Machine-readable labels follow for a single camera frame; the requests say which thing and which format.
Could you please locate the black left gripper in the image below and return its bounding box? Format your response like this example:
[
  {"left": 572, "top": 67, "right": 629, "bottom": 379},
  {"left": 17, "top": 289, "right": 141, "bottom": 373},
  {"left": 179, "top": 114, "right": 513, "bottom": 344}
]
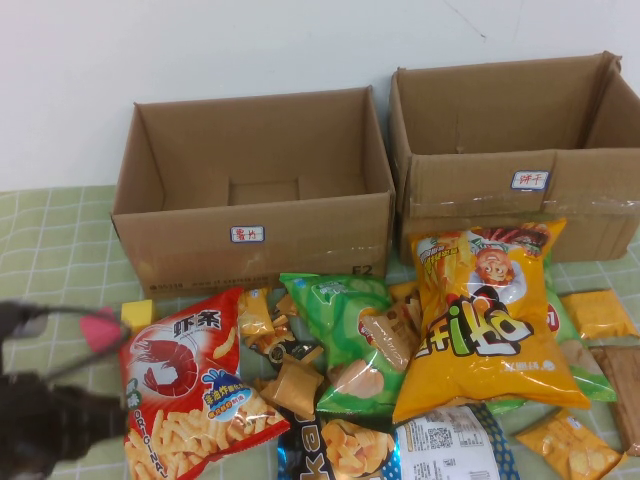
[{"left": 0, "top": 372, "right": 129, "bottom": 480}]

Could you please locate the red shrimp stick snack bag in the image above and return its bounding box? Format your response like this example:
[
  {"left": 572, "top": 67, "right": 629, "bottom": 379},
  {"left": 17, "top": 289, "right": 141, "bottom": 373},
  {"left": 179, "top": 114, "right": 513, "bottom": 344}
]
[{"left": 117, "top": 287, "right": 292, "bottom": 480}]

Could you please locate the large yellow chips bag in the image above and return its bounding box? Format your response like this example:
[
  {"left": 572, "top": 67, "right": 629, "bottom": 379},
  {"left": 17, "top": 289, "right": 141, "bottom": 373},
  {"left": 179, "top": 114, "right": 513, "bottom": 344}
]
[{"left": 392, "top": 217, "right": 591, "bottom": 424}]

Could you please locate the small black emblem snack packet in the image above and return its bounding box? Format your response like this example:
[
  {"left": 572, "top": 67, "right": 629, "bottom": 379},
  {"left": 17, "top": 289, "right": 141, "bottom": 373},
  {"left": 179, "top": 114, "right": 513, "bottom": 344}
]
[{"left": 244, "top": 324, "right": 296, "bottom": 369}]

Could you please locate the small tan snack packet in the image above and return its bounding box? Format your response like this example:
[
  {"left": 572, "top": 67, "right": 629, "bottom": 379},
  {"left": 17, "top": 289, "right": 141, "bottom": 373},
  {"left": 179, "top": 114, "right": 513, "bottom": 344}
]
[{"left": 254, "top": 357, "right": 325, "bottom": 416}]

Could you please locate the small orange snack packet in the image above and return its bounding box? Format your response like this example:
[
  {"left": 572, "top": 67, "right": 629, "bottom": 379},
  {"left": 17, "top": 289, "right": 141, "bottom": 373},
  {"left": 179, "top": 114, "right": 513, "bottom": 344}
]
[{"left": 271, "top": 292, "right": 301, "bottom": 329}]

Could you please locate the brown printed snack packet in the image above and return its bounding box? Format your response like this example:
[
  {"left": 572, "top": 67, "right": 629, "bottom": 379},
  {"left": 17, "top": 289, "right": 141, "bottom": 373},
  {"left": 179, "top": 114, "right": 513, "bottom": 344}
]
[{"left": 360, "top": 307, "right": 421, "bottom": 372}]

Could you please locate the flat yellow snack packet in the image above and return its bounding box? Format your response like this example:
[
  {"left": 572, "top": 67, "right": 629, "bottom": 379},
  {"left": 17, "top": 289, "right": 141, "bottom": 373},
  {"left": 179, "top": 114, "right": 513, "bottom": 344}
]
[{"left": 388, "top": 281, "right": 422, "bottom": 302}]

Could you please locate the brown wafer snack packet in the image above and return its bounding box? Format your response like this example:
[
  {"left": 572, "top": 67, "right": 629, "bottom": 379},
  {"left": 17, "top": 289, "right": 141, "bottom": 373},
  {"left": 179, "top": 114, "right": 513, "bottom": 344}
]
[{"left": 589, "top": 344, "right": 640, "bottom": 459}]

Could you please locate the pink foam cube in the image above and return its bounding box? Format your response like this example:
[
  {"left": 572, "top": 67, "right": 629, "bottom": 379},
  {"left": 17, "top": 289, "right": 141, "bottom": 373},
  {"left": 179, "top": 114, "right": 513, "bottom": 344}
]
[{"left": 79, "top": 307, "right": 124, "bottom": 351}]

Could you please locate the yellow foam cube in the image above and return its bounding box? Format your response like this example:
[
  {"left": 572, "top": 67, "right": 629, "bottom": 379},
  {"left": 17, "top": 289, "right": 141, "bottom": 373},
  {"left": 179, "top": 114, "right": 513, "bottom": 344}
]
[{"left": 121, "top": 299, "right": 157, "bottom": 329}]

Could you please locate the green checked tablecloth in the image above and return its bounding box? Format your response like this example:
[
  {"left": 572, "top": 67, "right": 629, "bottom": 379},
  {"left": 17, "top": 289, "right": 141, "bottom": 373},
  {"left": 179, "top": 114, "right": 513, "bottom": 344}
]
[{"left": 0, "top": 184, "right": 640, "bottom": 480}]

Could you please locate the cardboard box with F2 print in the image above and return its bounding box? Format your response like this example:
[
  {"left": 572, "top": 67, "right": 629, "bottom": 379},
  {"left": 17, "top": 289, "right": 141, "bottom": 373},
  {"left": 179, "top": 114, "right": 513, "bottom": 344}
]
[{"left": 109, "top": 85, "right": 397, "bottom": 301}]

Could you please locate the small yellow cracker packet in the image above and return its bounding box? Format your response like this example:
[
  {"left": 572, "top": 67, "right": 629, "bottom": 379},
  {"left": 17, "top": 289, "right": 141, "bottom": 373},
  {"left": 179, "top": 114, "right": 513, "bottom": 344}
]
[{"left": 237, "top": 287, "right": 277, "bottom": 346}]

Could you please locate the black packet with orange chips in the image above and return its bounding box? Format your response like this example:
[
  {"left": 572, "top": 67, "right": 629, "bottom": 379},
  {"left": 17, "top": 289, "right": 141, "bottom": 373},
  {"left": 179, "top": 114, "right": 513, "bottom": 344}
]
[{"left": 287, "top": 340, "right": 326, "bottom": 366}]

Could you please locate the white blue-bordered label sticker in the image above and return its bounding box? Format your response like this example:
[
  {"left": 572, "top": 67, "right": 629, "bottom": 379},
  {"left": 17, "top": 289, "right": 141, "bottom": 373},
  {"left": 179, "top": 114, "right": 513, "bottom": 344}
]
[
  {"left": 229, "top": 224, "right": 266, "bottom": 245},
  {"left": 510, "top": 170, "right": 550, "bottom": 191}
]

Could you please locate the black and blue chips bag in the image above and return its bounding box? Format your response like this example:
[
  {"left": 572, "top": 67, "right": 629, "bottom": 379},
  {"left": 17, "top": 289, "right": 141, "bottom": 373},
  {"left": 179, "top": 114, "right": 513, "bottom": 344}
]
[{"left": 277, "top": 402, "right": 516, "bottom": 480}]

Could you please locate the green potato chips bag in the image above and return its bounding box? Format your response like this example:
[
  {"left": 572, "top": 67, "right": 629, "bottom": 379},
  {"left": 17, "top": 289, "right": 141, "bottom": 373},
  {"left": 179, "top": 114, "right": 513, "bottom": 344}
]
[
  {"left": 487, "top": 249, "right": 617, "bottom": 414},
  {"left": 278, "top": 272, "right": 426, "bottom": 434}
]

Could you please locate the cardboard box with clear tape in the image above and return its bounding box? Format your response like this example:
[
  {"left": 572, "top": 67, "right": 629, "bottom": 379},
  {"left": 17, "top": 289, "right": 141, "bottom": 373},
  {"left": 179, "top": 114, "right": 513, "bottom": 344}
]
[{"left": 388, "top": 49, "right": 640, "bottom": 266}]

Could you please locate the yellow cracker picture packet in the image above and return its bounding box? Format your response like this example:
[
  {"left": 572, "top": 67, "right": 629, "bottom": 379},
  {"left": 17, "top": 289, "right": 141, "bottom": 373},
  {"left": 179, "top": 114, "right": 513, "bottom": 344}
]
[{"left": 514, "top": 407, "right": 629, "bottom": 480}]

